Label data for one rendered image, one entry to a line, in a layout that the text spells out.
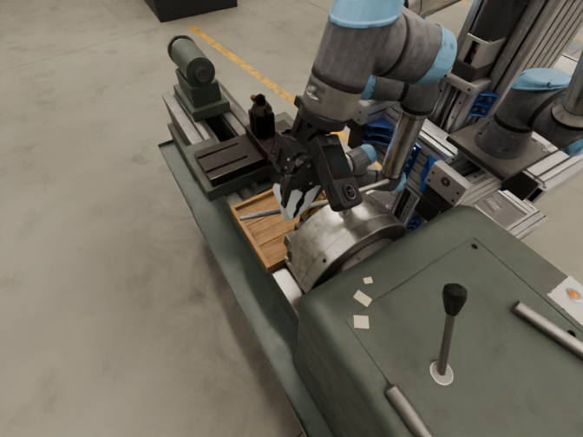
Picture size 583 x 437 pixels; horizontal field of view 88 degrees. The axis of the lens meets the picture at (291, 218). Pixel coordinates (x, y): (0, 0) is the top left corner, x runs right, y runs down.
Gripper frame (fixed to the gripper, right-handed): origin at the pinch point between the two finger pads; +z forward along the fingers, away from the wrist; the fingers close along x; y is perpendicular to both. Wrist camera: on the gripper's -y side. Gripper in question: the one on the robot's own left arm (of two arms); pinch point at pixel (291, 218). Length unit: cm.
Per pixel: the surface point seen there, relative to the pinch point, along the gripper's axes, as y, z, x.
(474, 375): -36.1, 5.0, -15.7
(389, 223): -4.8, 4.1, -26.9
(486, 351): -34.7, 3.4, -20.0
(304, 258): 0.6, 17.4, -10.5
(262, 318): 13, 79, -22
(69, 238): 151, 159, 40
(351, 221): -0.5, 5.7, -19.1
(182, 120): 112, 45, -20
